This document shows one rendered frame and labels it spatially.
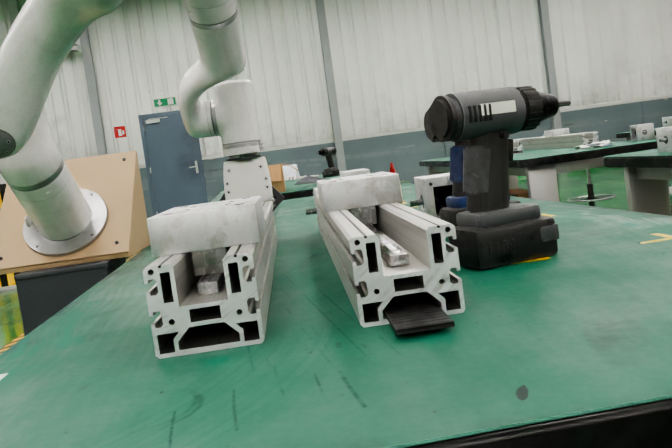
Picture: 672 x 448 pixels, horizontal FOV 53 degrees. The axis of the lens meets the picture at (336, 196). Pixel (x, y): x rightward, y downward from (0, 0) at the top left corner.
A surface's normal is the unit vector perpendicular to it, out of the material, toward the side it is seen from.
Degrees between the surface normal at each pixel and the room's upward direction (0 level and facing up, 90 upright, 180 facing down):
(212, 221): 90
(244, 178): 91
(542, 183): 90
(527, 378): 0
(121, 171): 47
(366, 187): 90
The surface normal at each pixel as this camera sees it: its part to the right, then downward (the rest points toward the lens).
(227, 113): -0.07, 0.07
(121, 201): -0.05, -0.63
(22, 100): 0.60, 0.46
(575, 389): -0.14, -0.99
